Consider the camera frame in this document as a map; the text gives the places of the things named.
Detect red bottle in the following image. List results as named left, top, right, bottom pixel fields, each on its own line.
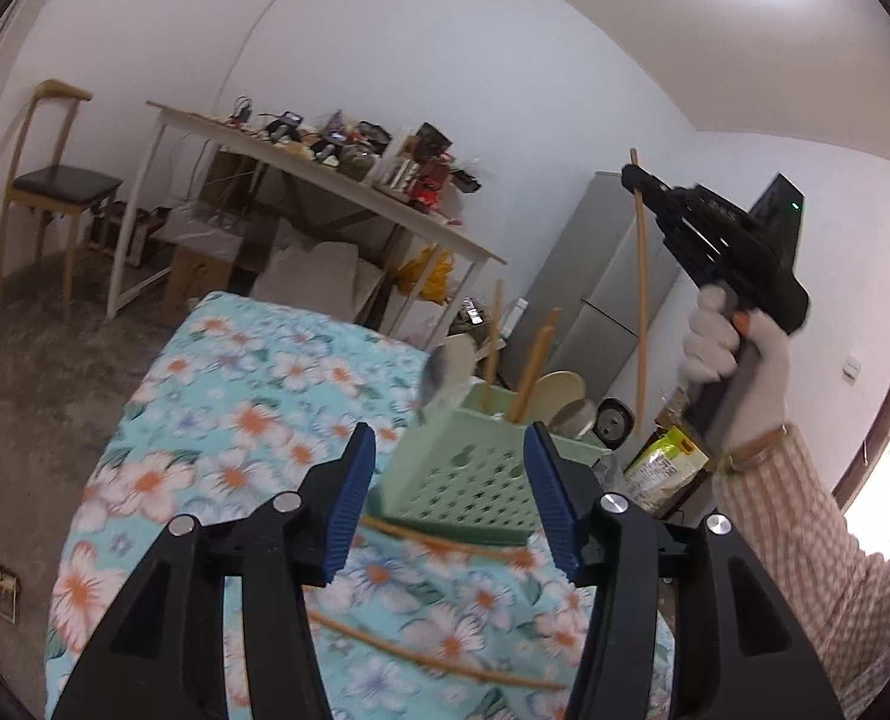
left=409, top=157, right=455, bottom=212

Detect black rice cooker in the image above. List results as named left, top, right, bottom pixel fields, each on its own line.
left=593, top=397, right=638, bottom=452

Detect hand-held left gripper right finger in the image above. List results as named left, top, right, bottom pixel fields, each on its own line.
left=523, top=420, right=845, bottom=720

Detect person's right hand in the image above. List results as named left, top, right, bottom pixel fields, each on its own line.
left=676, top=285, right=791, bottom=460

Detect cardboard boxes under table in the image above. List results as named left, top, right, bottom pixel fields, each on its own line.
left=253, top=240, right=387, bottom=317

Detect small floor plate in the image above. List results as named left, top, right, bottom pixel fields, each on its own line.
left=0, top=565, right=27, bottom=625

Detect person's right forearm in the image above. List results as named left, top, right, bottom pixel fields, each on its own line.
left=711, top=424, right=890, bottom=720

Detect wooden chopstick bundle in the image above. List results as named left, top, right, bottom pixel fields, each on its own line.
left=628, top=148, right=650, bottom=432

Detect black box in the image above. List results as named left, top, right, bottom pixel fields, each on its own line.
left=413, top=122, right=455, bottom=163

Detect cardboard box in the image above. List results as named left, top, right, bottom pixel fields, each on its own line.
left=166, top=240, right=267, bottom=310

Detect clear plastic box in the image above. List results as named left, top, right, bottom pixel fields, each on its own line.
left=155, top=205, right=260, bottom=250

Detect grey refrigerator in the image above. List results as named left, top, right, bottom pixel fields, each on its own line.
left=523, top=171, right=705, bottom=400

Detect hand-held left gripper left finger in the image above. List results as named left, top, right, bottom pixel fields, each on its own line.
left=43, top=422, right=378, bottom=720

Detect dark glass jar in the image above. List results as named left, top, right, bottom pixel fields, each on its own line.
left=340, top=142, right=383, bottom=182

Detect green perforated utensil holder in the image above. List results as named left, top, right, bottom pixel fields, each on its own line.
left=370, top=379, right=615, bottom=547

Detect yellow rice bag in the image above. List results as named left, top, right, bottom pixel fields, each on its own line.
left=623, top=424, right=710, bottom=516

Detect yellow plastic bag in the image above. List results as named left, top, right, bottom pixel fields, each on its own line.
left=394, top=247, right=459, bottom=302

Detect cream plastic ladle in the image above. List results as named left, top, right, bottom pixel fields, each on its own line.
left=533, top=371, right=588, bottom=428

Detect blue floral blanket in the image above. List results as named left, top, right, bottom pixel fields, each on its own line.
left=43, top=291, right=675, bottom=720

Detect wooden desk with white legs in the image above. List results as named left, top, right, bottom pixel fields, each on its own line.
left=107, top=100, right=510, bottom=340

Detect wooden window frame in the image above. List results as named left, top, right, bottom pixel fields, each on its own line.
left=833, top=262, right=890, bottom=567

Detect wooden chair with dark seat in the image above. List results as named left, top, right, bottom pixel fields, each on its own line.
left=0, top=79, right=127, bottom=325

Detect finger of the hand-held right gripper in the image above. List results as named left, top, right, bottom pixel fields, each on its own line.
left=642, top=193, right=717, bottom=272
left=621, top=163, right=717, bottom=217

